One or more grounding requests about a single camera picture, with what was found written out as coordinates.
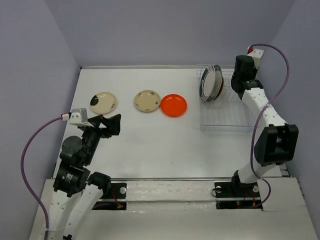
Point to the cream plate with black patch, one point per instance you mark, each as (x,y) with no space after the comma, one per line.
(103,103)

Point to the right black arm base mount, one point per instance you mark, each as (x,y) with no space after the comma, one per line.
(228,197)

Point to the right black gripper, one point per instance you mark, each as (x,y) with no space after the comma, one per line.
(255,70)

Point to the white plate green red rim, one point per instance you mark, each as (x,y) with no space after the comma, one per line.
(207,83)

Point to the yellow black patterned plate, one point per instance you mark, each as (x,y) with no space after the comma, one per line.
(220,89)

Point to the cream plate with small motifs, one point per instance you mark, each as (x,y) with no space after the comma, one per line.
(147,101)

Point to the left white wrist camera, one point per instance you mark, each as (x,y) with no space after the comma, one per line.
(79,118)

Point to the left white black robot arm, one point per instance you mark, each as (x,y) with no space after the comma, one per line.
(75,188)

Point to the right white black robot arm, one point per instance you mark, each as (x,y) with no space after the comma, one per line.
(273,140)

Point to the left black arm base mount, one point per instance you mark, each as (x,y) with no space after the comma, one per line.
(114,200)

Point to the orange plate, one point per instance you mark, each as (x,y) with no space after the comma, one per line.
(173,105)

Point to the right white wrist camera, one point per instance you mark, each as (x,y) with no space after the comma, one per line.
(256,54)

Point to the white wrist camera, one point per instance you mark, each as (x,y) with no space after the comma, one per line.
(79,118)
(256,54)

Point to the white plate teal lettered rim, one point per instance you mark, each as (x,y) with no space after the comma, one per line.
(218,78)

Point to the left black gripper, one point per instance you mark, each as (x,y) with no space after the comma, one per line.
(113,127)

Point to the clear wire dish rack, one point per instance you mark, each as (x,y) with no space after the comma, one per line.
(227,114)

